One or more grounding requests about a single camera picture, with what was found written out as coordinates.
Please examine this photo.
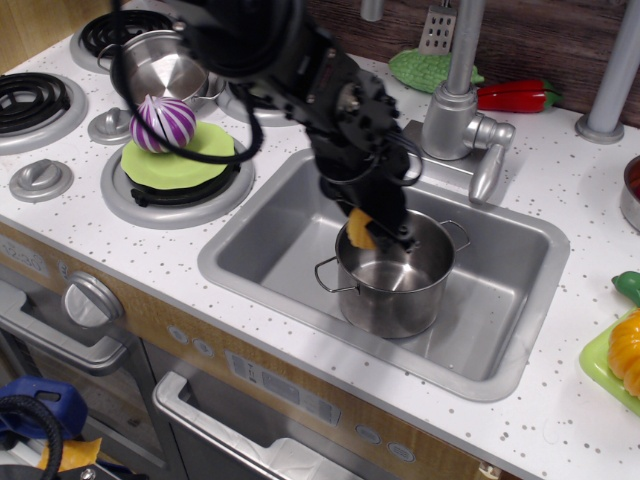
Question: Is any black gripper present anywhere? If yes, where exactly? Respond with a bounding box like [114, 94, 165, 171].
[309, 132, 420, 252]

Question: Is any yellow toy corn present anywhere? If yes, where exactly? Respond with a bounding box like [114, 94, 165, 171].
[346, 208, 377, 250]

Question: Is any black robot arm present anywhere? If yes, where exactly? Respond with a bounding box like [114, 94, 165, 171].
[160, 1, 419, 252]

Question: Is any large steel pot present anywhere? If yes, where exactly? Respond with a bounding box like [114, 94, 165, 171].
[314, 210, 471, 339]

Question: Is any grey toy sink basin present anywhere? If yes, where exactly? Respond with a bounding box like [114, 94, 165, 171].
[198, 150, 570, 402]

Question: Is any grey toy faucet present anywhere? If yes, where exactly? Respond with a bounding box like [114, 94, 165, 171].
[419, 1, 515, 205]

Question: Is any green toy bitter gourd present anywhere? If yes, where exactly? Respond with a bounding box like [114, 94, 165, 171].
[388, 47, 486, 95]

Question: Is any red toy chili pepper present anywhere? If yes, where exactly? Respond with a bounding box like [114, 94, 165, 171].
[478, 79, 562, 113]

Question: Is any metal grater spatula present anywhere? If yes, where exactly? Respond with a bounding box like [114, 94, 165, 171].
[418, 1, 457, 56]

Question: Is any grey hanging rod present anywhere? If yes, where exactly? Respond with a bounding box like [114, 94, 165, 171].
[360, 0, 385, 22]

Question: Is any green cutting board tray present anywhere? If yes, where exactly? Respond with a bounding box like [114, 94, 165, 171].
[579, 309, 639, 416]

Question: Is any green toy vegetable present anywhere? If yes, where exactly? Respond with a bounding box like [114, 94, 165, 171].
[611, 271, 640, 307]

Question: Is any light green toy plate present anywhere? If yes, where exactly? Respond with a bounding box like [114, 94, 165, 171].
[120, 122, 235, 190]

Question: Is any steel bowl at right edge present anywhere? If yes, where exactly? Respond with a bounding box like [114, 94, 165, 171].
[620, 157, 640, 230]

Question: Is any purple striped toy onion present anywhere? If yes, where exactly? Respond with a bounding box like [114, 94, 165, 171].
[129, 95, 197, 153]

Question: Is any yellow toy pumpkin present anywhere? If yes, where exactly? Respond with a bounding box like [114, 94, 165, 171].
[607, 308, 639, 397]

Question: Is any small steel saucepan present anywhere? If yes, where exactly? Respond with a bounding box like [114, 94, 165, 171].
[97, 30, 226, 111]

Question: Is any grey stove knob middle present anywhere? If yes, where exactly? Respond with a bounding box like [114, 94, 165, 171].
[88, 107, 132, 145]

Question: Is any grey stove knob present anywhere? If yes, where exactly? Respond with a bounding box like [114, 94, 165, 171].
[9, 159, 74, 203]
[88, 107, 132, 145]

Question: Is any grey oven dial knob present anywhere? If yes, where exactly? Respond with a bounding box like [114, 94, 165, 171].
[62, 271, 125, 329]

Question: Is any grey stove knob front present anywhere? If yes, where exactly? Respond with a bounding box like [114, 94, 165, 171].
[9, 159, 74, 203]

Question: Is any back left stove burner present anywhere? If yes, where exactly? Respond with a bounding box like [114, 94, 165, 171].
[70, 9, 176, 74]

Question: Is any blue clamp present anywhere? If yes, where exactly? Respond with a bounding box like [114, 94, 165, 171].
[1, 376, 88, 440]

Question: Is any front left stove burner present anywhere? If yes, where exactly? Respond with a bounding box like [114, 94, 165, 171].
[1, 72, 88, 155]

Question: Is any yellow tape piece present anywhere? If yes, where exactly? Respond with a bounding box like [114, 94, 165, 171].
[59, 438, 102, 472]

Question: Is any grey vertical post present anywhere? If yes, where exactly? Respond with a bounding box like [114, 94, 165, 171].
[575, 0, 639, 145]

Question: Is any grey dishwasher door handle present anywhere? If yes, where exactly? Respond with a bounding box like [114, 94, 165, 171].
[152, 370, 381, 480]

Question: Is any grey oven door handle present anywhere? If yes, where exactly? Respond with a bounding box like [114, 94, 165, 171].
[1, 281, 129, 376]

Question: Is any black braided cable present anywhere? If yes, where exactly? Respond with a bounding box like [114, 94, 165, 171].
[0, 394, 64, 474]

